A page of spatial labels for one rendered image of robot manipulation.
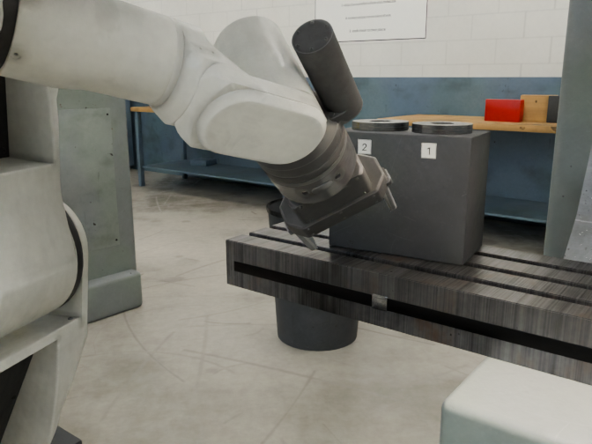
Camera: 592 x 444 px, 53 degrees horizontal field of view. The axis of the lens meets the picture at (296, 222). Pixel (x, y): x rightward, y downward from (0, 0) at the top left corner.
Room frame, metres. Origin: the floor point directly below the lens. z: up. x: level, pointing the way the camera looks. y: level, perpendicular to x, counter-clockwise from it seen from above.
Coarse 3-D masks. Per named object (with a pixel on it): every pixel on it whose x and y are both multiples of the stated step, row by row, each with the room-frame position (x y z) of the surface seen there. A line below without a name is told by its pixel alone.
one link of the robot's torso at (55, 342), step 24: (72, 216) 0.62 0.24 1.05; (72, 312) 0.62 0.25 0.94; (24, 336) 0.57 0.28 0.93; (48, 336) 0.57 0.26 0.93; (72, 336) 0.61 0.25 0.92; (0, 360) 0.51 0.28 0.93; (24, 360) 0.58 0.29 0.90; (48, 360) 0.59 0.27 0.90; (72, 360) 0.61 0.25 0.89; (0, 384) 0.56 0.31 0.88; (24, 384) 0.60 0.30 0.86; (48, 384) 0.59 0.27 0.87; (0, 408) 0.58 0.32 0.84; (24, 408) 0.60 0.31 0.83; (48, 408) 0.59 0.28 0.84; (0, 432) 0.61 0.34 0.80; (24, 432) 0.60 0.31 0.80; (48, 432) 0.59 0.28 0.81
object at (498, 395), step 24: (480, 384) 0.62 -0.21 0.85; (504, 384) 0.62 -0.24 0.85; (528, 384) 0.62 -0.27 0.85; (552, 384) 0.62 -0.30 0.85; (576, 384) 0.62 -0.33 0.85; (456, 408) 0.58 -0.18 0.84; (480, 408) 0.57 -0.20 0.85; (504, 408) 0.57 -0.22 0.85; (528, 408) 0.57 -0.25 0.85; (552, 408) 0.57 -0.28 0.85; (576, 408) 0.57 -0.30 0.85; (456, 432) 0.58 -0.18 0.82; (480, 432) 0.56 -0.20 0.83; (504, 432) 0.55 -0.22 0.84; (528, 432) 0.54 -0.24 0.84; (552, 432) 0.53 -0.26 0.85; (576, 432) 0.53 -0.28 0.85
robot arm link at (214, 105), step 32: (192, 32) 0.44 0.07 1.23; (192, 64) 0.42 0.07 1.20; (224, 64) 0.43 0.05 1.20; (192, 96) 0.43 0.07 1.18; (224, 96) 0.42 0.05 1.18; (256, 96) 0.43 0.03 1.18; (288, 96) 0.45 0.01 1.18; (192, 128) 0.44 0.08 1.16; (224, 128) 0.44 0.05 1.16; (256, 128) 0.45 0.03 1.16; (288, 128) 0.46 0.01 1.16; (320, 128) 0.47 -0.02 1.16; (256, 160) 0.48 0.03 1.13; (288, 160) 0.49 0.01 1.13
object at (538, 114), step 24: (528, 96) 4.38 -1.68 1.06; (552, 96) 4.27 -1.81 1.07; (408, 120) 4.60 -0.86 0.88; (432, 120) 4.57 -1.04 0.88; (456, 120) 4.57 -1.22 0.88; (480, 120) 4.57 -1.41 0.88; (504, 120) 4.40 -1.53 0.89; (528, 120) 4.37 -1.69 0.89; (552, 120) 4.26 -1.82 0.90; (168, 168) 6.42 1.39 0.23; (192, 168) 6.42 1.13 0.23; (216, 168) 6.42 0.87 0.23; (240, 168) 6.42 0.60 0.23; (504, 216) 4.18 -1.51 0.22; (528, 216) 4.13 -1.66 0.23
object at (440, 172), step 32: (352, 128) 0.95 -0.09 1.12; (384, 128) 0.91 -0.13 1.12; (416, 128) 0.89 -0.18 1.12; (448, 128) 0.86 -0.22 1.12; (384, 160) 0.88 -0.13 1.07; (416, 160) 0.86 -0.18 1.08; (448, 160) 0.84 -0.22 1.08; (480, 160) 0.88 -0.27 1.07; (416, 192) 0.86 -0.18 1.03; (448, 192) 0.84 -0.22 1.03; (480, 192) 0.89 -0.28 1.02; (352, 224) 0.91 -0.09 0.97; (384, 224) 0.88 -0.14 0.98; (416, 224) 0.86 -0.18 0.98; (448, 224) 0.83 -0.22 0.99; (480, 224) 0.90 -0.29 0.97; (416, 256) 0.86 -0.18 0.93; (448, 256) 0.83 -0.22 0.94
